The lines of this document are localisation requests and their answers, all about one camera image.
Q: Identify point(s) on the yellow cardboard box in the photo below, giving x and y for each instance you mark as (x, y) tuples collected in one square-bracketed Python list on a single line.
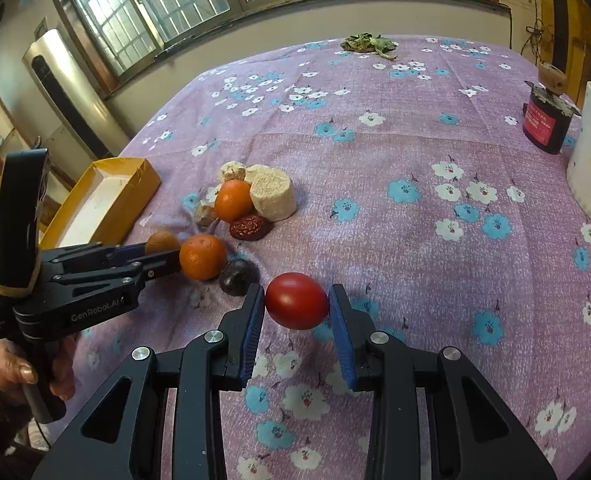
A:
[(125, 195)]

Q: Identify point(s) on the pile of green leaves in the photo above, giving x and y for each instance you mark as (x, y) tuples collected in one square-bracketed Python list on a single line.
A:
[(368, 42)]

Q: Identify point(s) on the red tomato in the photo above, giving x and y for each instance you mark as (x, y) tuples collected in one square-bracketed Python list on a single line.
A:
[(298, 301)]

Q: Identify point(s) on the dark purple plum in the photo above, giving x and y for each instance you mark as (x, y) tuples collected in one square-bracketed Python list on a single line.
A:
[(238, 277)]

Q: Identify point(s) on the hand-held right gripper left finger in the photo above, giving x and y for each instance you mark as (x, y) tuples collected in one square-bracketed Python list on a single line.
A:
[(249, 340)]

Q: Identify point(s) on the round small beige chunk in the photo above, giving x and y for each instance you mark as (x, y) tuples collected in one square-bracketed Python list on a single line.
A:
[(205, 212)]

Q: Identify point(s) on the red dried date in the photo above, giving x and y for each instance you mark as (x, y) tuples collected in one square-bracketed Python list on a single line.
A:
[(249, 227)]

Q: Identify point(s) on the purple floral cloth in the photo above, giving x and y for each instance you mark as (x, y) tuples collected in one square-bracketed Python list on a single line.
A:
[(375, 185)]

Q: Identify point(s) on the metal framed window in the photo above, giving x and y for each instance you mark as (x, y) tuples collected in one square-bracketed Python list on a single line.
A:
[(125, 20)]

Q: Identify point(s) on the large beige cylinder chunk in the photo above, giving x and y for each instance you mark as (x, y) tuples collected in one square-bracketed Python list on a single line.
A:
[(275, 197)]

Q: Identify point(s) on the black jar with red label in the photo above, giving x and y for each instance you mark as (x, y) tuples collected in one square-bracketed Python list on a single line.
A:
[(545, 120)]

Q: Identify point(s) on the person's left hand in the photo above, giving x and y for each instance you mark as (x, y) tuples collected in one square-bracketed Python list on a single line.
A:
[(13, 367)]

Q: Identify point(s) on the brown cork stopper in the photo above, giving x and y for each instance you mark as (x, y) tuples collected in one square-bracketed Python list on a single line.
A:
[(553, 77)]

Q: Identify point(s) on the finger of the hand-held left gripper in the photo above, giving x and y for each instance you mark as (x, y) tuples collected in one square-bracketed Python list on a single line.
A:
[(145, 271), (100, 251)]

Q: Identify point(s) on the standing air conditioner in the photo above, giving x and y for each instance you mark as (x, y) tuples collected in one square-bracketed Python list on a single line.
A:
[(70, 95)]

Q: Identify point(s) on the dull yellowish brown fruit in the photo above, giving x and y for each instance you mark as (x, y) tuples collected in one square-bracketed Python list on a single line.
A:
[(161, 242)]

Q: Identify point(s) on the beige chunk with brown patch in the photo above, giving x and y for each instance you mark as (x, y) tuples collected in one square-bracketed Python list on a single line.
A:
[(233, 170)]

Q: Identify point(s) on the orange mandarin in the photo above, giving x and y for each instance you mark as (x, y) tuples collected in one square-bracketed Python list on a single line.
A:
[(233, 201), (203, 256)]

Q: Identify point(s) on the flat beige cylinder chunk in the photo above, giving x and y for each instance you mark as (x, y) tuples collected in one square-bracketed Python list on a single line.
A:
[(258, 170)]

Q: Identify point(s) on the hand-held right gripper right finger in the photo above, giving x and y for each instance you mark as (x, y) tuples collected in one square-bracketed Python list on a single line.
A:
[(343, 340)]

